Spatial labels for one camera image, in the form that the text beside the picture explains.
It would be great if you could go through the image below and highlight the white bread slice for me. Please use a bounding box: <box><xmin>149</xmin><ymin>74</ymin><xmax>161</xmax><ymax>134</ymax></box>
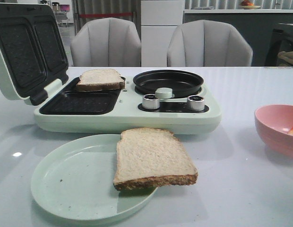
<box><xmin>76</xmin><ymin>69</ymin><xmax>125</xmax><ymax>92</ymax></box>
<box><xmin>113</xmin><ymin>128</ymin><xmax>198</xmax><ymax>191</ymax></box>

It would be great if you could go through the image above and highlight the pink plastic bowl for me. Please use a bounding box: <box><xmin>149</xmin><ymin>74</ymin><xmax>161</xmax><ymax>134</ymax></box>
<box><xmin>254</xmin><ymin>105</ymin><xmax>293</xmax><ymax>157</ymax></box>

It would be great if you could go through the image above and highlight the mint green sandwich maker lid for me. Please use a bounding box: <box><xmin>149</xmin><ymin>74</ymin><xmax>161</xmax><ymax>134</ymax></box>
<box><xmin>0</xmin><ymin>3</ymin><xmax>69</xmax><ymax>105</ymax></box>

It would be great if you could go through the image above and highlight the mint green breakfast maker base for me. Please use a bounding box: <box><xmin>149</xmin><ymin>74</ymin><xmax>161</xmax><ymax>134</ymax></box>
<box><xmin>34</xmin><ymin>77</ymin><xmax>222</xmax><ymax>134</ymax></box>

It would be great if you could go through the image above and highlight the left silver control knob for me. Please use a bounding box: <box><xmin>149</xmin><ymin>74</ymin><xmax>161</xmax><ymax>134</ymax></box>
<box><xmin>142</xmin><ymin>94</ymin><xmax>160</xmax><ymax>110</ymax></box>

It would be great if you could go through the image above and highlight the silver control knob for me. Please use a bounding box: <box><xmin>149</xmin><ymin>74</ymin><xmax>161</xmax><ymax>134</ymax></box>
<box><xmin>142</xmin><ymin>94</ymin><xmax>160</xmax><ymax>110</ymax></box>
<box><xmin>186</xmin><ymin>95</ymin><xmax>205</xmax><ymax>112</ymax></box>

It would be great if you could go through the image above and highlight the black round frying pan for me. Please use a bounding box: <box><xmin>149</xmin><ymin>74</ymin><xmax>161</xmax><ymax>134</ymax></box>
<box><xmin>133</xmin><ymin>70</ymin><xmax>204</xmax><ymax>98</ymax></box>

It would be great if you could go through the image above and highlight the right silver control knob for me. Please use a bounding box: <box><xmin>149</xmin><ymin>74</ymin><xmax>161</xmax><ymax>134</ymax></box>
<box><xmin>186</xmin><ymin>95</ymin><xmax>205</xmax><ymax>112</ymax></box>

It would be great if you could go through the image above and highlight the left grey upholstered chair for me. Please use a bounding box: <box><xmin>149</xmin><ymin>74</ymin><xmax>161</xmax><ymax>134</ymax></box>
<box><xmin>70</xmin><ymin>17</ymin><xmax>141</xmax><ymax>67</ymax></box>

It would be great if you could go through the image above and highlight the grey upholstered chair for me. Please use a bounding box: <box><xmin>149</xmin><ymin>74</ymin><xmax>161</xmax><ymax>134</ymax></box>
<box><xmin>70</xmin><ymin>17</ymin><xmax>141</xmax><ymax>67</ymax></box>
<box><xmin>167</xmin><ymin>20</ymin><xmax>253</xmax><ymax>67</ymax></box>

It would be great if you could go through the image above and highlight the right grey upholstered chair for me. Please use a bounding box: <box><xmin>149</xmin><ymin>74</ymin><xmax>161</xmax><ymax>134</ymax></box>
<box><xmin>167</xmin><ymin>20</ymin><xmax>253</xmax><ymax>67</ymax></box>

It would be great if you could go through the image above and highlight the white cabinet column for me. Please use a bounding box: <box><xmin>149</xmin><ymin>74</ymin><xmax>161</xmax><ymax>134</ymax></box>
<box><xmin>141</xmin><ymin>0</ymin><xmax>184</xmax><ymax>67</ymax></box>

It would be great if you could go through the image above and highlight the mint green round plate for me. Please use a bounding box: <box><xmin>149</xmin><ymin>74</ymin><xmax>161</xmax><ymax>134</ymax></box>
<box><xmin>31</xmin><ymin>134</ymin><xmax>156</xmax><ymax>224</ymax></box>

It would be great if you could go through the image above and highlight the red barrier belt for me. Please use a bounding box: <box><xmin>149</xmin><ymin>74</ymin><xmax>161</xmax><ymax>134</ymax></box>
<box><xmin>78</xmin><ymin>12</ymin><xmax>134</xmax><ymax>18</ymax></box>

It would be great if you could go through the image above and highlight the background metal cart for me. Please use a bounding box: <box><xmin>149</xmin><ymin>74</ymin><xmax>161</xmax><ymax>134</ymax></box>
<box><xmin>51</xmin><ymin>2</ymin><xmax>70</xmax><ymax>27</ymax></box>

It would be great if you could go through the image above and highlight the grey and white counter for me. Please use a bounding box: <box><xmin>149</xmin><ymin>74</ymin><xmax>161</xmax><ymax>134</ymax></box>
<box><xmin>183</xmin><ymin>9</ymin><xmax>293</xmax><ymax>66</ymax></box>

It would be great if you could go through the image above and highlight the fruit plate on counter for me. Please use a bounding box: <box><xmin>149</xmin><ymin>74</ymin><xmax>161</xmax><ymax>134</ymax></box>
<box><xmin>239</xmin><ymin>0</ymin><xmax>261</xmax><ymax>9</ymax></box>

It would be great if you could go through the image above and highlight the dark appliance at right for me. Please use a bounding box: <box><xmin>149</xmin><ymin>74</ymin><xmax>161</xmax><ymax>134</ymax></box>
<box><xmin>265</xmin><ymin>23</ymin><xmax>293</xmax><ymax>66</ymax></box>

